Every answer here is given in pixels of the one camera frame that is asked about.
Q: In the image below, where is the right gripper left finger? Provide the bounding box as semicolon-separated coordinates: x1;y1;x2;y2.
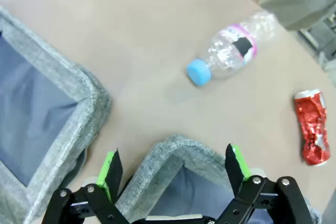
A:
43;148;134;224

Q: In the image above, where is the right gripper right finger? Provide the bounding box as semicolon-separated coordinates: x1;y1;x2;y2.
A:
215;144;314;224

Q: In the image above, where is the grey fabric basket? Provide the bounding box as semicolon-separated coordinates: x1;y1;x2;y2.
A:
115;134;322;224
0;6;113;224

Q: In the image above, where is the clear bottle pink label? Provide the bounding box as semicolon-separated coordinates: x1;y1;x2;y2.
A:
186;11;276;88

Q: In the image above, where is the crushed red soda can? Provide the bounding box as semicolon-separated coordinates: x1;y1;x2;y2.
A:
293;89;332;167

